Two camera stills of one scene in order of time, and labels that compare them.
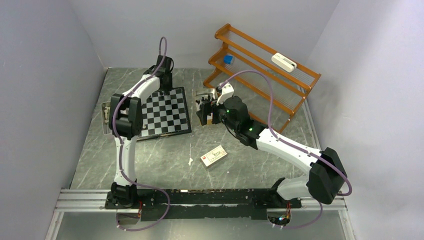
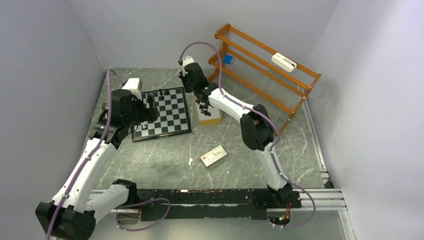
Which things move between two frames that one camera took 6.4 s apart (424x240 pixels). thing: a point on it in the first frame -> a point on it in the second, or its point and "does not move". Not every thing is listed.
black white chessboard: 165,115 does not move
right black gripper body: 211,107 -> 188,87
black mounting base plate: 182,204 does not move
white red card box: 214,156 does not move
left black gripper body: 169,87 -> 137,114
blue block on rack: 227,59 does not move
